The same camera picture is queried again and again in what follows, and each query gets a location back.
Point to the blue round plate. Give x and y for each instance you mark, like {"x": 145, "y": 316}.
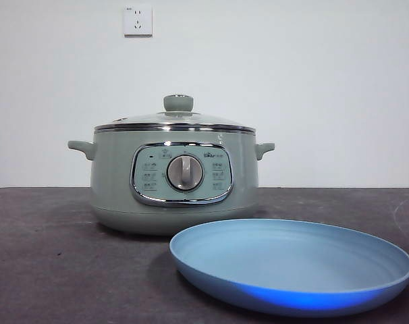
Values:
{"x": 292, "y": 263}

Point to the glass lid with green knob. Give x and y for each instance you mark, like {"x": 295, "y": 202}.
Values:
{"x": 178, "y": 103}

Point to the white wall power socket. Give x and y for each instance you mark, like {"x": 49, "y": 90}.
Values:
{"x": 138, "y": 21}

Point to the pale green electric steamer pot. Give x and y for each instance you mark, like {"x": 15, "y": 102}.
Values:
{"x": 116, "y": 175}

